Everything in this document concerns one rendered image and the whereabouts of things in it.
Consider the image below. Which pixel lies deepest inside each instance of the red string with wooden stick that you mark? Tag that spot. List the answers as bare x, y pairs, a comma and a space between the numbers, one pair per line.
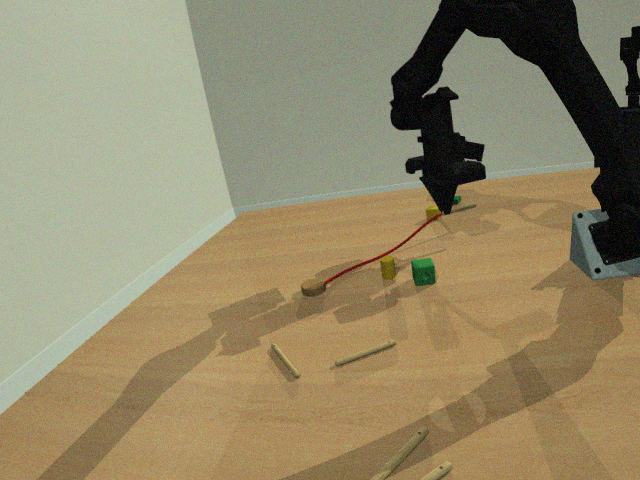
361, 264

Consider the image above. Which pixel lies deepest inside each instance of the small yellow block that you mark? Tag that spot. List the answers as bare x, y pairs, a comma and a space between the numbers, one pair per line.
431, 212

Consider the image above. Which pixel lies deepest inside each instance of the olive yellow cylinder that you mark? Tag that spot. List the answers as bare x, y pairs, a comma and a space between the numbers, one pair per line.
387, 266

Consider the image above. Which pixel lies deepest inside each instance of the round wooden button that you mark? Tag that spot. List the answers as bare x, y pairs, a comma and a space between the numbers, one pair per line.
313, 287

